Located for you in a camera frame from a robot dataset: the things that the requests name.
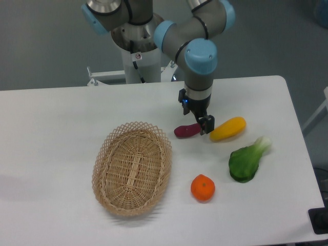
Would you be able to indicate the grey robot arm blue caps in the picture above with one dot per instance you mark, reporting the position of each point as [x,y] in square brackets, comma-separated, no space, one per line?
[189,45]

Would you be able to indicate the green bok choy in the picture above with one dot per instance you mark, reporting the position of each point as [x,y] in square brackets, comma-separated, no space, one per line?
[244,162]

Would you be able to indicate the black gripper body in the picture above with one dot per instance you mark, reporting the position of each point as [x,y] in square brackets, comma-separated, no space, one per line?
[197,106]

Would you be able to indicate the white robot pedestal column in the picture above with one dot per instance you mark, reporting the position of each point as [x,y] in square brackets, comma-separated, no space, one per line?
[140,56]

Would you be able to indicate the orange tangerine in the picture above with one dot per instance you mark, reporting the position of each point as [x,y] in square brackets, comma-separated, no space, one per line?
[202,188]

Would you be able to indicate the white metal base frame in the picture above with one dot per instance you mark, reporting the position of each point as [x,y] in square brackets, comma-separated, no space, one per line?
[172,72]

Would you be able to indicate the purple sweet potato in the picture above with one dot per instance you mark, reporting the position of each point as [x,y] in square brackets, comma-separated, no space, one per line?
[186,131]

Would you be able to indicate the yellow mango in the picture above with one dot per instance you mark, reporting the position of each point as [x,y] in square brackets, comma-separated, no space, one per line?
[230,128]

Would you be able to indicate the woven wicker basket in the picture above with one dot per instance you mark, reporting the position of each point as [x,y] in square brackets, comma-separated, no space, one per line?
[132,169]

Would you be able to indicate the black box at table edge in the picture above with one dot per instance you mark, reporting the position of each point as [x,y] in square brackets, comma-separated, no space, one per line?
[318,218]

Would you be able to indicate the white frame at right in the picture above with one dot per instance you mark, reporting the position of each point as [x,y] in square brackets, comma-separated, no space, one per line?
[317,116]

